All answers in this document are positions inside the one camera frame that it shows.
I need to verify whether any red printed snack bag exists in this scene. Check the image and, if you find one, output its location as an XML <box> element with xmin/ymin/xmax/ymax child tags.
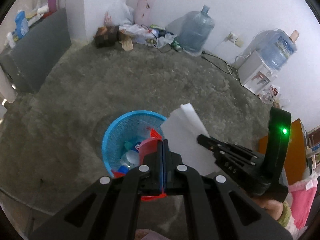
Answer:
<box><xmin>112</xmin><ymin>128</ymin><xmax>167</xmax><ymax>202</ymax></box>

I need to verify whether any white foam sheet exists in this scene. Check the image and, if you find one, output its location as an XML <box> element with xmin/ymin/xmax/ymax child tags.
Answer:
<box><xmin>161</xmin><ymin>103</ymin><xmax>220</xmax><ymax>176</ymax></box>

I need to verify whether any clear plastic Pepsi bottle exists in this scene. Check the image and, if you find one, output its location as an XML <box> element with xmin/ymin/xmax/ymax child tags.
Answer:
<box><xmin>119</xmin><ymin>150</ymin><xmax>139</xmax><ymax>173</ymax></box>

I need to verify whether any blue plastic trash basket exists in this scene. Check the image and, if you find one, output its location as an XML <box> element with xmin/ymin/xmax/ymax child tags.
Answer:
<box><xmin>101</xmin><ymin>110</ymin><xmax>167</xmax><ymax>178</ymax></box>

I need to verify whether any person's right hand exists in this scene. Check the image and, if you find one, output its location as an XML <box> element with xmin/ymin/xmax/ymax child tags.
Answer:
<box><xmin>252</xmin><ymin>196</ymin><xmax>284</xmax><ymax>220</ymax></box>

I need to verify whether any orange wooden furniture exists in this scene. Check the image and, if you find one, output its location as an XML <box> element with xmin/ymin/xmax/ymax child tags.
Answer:
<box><xmin>258</xmin><ymin>118</ymin><xmax>308</xmax><ymax>185</ymax></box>

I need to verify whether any pink floral bag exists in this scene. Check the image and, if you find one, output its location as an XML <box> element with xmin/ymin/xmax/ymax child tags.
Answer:
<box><xmin>289</xmin><ymin>178</ymin><xmax>318</xmax><ymax>230</ymax></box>

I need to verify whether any green fleece cuff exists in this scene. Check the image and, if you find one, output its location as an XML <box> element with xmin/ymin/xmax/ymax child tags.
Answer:
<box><xmin>277</xmin><ymin>201</ymin><xmax>293</xmax><ymax>228</ymax></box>

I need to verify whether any white water dispenser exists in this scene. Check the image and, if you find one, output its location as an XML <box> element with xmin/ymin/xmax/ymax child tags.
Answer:
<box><xmin>238</xmin><ymin>51</ymin><xmax>274</xmax><ymax>95</ymax></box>

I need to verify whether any water jug on dispenser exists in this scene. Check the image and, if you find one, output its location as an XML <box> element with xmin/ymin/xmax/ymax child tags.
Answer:
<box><xmin>247</xmin><ymin>29</ymin><xmax>297</xmax><ymax>72</ymax></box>

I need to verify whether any empty blue water jug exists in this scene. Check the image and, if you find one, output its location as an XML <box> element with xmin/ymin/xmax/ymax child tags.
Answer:
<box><xmin>166</xmin><ymin>5</ymin><xmax>215</xmax><ymax>56</ymax></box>

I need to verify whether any dark grey cabinet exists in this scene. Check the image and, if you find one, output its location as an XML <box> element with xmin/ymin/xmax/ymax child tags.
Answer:
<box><xmin>1</xmin><ymin>8</ymin><xmax>72</xmax><ymax>94</ymax></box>

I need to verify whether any dark brown box on floor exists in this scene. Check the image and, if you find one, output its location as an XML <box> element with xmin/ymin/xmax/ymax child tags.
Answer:
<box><xmin>93</xmin><ymin>25</ymin><xmax>119</xmax><ymax>48</ymax></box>

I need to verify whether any white plastic shopping bag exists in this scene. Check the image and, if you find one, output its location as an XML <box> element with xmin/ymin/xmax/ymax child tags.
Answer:
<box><xmin>104</xmin><ymin>0</ymin><xmax>134</xmax><ymax>27</ymax></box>

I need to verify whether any small white bottle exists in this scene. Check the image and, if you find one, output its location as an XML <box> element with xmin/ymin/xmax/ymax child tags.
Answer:
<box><xmin>7</xmin><ymin>32</ymin><xmax>16</xmax><ymax>49</ymax></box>

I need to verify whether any blue lotion bottle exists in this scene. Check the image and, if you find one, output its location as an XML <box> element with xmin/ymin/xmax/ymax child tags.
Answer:
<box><xmin>15</xmin><ymin>11</ymin><xmax>29</xmax><ymax>39</ymax></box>

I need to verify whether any purple box on cabinet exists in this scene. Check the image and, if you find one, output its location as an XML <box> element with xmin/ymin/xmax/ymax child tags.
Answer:
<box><xmin>47</xmin><ymin>0</ymin><xmax>57</xmax><ymax>12</ymax></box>

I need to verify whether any pink patterned rolled sheet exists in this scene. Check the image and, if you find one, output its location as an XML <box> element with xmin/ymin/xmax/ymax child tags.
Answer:
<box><xmin>134</xmin><ymin>0</ymin><xmax>155</xmax><ymax>25</ymax></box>

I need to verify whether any black power cable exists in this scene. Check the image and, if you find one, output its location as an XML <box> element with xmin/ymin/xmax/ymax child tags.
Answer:
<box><xmin>201</xmin><ymin>51</ymin><xmax>242</xmax><ymax>86</ymax></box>

